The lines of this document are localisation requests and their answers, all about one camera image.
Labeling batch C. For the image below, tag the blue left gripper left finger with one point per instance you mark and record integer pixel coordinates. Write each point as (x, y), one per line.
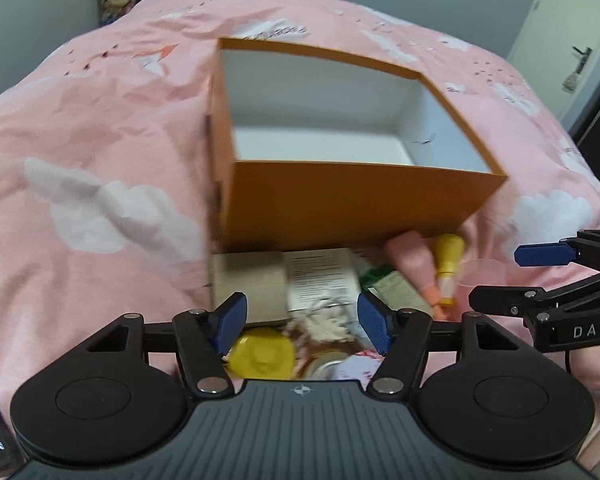
(227, 321)

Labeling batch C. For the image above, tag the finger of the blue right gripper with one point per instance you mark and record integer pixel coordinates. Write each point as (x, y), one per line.
(510, 300)
(546, 254)

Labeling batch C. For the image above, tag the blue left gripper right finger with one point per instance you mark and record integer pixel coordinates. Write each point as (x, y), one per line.
(377, 321)

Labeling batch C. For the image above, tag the green skincare box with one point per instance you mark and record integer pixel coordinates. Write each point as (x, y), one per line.
(390, 286)

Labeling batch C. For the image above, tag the white knitted cloth item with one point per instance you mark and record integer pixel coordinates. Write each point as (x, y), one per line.
(326, 322)

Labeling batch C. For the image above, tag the yellow round lid jar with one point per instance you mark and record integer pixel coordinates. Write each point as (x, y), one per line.
(262, 353)

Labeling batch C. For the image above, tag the brown kraft cardboard box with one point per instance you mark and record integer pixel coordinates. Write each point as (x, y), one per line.
(261, 276)

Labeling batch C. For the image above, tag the white printed text box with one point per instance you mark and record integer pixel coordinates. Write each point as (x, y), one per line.
(319, 275)

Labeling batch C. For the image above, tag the pink tube orange cap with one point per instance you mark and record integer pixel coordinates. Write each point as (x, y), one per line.
(412, 257)

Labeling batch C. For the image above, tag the yellow bulb dropper bottle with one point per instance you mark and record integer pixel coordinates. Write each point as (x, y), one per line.
(448, 253)

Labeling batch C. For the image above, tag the gold metallic perfume bottle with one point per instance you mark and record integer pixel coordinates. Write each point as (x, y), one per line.
(322, 363)

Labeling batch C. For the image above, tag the orange cardboard box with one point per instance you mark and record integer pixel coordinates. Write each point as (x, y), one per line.
(318, 148)

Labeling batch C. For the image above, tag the pink cloud-print blanket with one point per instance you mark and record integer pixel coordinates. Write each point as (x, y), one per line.
(105, 188)

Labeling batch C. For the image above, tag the white door with handle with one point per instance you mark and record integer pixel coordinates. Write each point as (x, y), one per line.
(556, 49)

